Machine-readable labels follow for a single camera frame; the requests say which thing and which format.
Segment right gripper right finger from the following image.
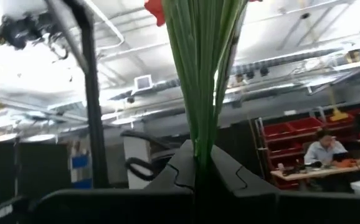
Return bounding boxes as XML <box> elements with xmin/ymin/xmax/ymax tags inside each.
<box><xmin>211</xmin><ymin>144</ymin><xmax>360</xmax><ymax>224</ymax></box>

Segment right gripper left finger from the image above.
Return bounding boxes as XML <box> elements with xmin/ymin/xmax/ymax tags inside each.
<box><xmin>33</xmin><ymin>139</ymin><xmax>197</xmax><ymax>224</ymax></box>

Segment red carnation stem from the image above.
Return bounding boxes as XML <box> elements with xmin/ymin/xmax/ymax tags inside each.
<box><xmin>144</xmin><ymin>0</ymin><xmax>263</xmax><ymax>169</ymax></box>

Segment wooden work desk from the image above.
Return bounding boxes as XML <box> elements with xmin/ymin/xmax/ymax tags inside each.
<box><xmin>270</xmin><ymin>161</ymin><xmax>360</xmax><ymax>182</ymax></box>

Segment person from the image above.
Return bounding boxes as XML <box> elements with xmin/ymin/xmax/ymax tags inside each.
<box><xmin>303</xmin><ymin>128</ymin><xmax>349</xmax><ymax>166</ymax></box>

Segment red bin shelf rack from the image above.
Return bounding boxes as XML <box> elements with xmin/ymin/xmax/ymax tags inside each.
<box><xmin>254</xmin><ymin>107</ymin><xmax>360</xmax><ymax>190</ymax></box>

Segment yellow plastic object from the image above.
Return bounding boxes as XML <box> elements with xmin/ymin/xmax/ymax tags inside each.
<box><xmin>329</xmin><ymin>107</ymin><xmax>349</xmax><ymax>122</ymax></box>

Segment white ceiling box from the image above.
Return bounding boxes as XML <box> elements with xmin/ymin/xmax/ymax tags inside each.
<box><xmin>133</xmin><ymin>74</ymin><xmax>154</xmax><ymax>93</ymax></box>

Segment black corrugated hose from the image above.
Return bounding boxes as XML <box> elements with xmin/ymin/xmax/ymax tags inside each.
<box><xmin>120</xmin><ymin>129</ymin><xmax>184</xmax><ymax>182</ymax></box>

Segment black metal frame post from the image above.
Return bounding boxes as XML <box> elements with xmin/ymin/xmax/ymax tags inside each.
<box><xmin>44</xmin><ymin>0</ymin><xmax>111</xmax><ymax>190</ymax></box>

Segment black overhead camera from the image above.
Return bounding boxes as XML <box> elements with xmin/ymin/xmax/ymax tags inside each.
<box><xmin>0</xmin><ymin>11</ymin><xmax>72</xmax><ymax>60</ymax></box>

